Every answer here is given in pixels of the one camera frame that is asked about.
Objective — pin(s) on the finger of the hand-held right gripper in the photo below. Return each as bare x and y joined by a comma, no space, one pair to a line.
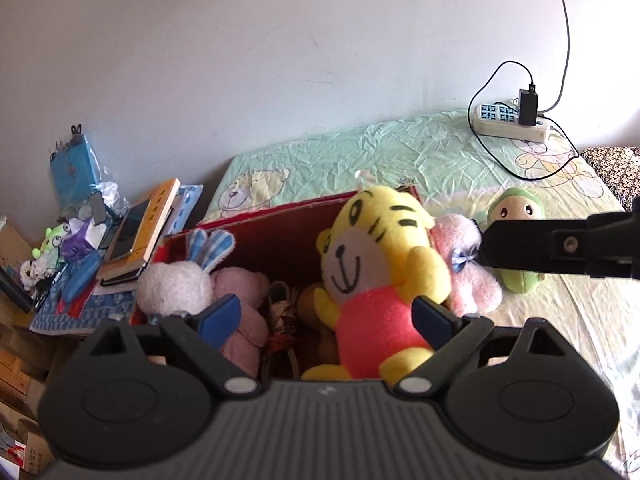
540,247

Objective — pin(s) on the small panda toy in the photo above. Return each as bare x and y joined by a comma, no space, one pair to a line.
30,272

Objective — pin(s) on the blue printed booklet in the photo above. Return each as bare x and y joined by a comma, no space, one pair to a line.
187,200

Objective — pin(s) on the brown striped soft toy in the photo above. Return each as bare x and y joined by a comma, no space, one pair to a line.
281,320

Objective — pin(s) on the brown floral patterned cloth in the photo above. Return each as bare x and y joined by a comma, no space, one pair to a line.
615,165

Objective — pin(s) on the blue patterned towel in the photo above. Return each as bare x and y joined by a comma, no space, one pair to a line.
100,315

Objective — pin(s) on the green frog toy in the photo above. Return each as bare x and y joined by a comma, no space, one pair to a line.
52,240

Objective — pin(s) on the white power strip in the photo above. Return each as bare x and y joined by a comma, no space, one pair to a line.
500,127

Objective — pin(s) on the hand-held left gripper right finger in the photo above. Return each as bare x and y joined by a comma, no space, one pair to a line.
432,322

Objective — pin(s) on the black notebook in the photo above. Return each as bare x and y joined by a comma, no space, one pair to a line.
120,275

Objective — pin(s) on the small dark smartphone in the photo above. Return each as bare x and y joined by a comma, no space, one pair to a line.
98,208

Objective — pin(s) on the white bunny plush blue bow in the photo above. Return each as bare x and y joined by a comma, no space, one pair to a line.
172,285
470,285

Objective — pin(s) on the black cylinder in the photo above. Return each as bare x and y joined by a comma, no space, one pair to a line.
14,287

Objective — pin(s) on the yellow book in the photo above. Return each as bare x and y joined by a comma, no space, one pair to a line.
157,205

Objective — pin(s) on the cartoon print bed sheet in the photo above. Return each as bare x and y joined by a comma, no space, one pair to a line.
400,145

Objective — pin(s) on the red cardboard box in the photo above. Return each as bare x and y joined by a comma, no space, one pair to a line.
280,240

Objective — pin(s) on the blue pencil case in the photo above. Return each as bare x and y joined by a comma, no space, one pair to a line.
82,275

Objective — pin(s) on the pink bear plush toy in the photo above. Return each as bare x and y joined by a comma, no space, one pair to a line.
240,285

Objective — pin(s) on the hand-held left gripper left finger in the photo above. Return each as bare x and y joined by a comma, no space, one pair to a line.
220,320

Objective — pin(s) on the blue bag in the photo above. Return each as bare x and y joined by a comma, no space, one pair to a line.
75,170

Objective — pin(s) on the red booklet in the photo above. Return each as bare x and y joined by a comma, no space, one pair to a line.
75,306

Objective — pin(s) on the large smartphone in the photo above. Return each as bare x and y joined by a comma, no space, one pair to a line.
127,232

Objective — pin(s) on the green plush toy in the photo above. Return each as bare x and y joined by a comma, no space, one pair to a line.
520,200

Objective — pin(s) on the clear plastic bag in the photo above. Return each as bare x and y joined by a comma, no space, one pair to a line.
112,197

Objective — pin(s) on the purple tissue pack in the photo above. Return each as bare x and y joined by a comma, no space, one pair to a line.
80,242

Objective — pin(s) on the black charger adapter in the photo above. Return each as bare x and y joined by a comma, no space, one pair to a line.
527,107

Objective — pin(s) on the yellow tiger plush toy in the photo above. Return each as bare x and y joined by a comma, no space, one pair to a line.
370,310

